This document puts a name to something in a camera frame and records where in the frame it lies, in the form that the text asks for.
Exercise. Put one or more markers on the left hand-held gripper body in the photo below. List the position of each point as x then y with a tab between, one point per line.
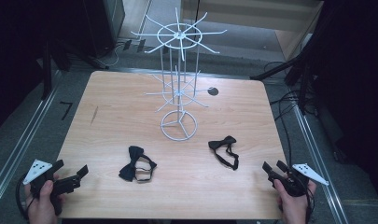
37	170

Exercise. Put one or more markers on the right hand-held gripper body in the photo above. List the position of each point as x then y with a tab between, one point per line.
297	183

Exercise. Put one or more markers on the large black bow tie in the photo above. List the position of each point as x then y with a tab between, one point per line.
131	165

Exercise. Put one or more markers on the small black bow tie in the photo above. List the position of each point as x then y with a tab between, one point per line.
219	144

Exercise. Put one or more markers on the person's right hand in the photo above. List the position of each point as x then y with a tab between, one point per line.
292	208

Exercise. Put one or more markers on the person's left hand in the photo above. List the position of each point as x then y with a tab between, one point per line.
42	207

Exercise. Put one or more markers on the black round table grommet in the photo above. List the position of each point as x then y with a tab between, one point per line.
213	91

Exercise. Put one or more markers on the black stand leg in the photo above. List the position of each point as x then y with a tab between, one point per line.
277	69

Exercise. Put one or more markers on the black stand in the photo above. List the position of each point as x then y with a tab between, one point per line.
47	68

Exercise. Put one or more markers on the black plug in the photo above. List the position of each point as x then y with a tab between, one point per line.
127	45
141	45

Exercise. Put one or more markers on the dark cabinet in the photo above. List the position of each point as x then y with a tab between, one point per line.
104	25

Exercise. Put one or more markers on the light wooden furniture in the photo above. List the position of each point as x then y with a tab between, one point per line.
255	14

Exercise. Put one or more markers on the metal floor rail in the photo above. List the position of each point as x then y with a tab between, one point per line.
320	168
21	146

